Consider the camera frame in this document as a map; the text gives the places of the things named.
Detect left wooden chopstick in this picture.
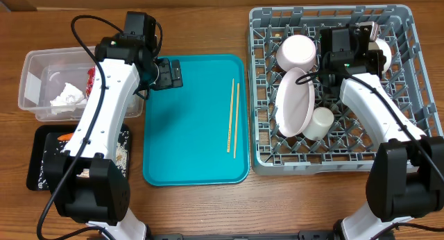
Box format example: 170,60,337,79
227,79,234,153

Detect white cup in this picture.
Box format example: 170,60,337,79
302,107,334,141

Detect black plastic tray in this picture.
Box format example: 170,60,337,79
26,124,129,191

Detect small bowl with food scraps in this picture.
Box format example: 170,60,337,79
368,38,392,74

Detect white tissue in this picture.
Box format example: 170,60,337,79
50,83,87,114

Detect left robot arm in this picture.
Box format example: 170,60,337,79
43,11,183,239

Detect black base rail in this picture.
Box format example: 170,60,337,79
150,230,341,240

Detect spilled rice and nut scraps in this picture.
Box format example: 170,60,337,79
33,128,132,191

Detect grey dishwasher rack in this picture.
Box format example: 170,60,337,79
248,4,443,175

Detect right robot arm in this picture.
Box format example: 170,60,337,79
318,25,443,239

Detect teal plastic tray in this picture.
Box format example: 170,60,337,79
142,54,250,187

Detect orange carrot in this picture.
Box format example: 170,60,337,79
58,132,74,142

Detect large pink plate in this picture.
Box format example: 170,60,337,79
275,67,315,137

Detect red snack wrapper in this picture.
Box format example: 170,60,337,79
85,67,96,98

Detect clear plastic bin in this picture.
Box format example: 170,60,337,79
17,44,144,122

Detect pink bowl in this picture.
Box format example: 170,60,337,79
276,35,316,72

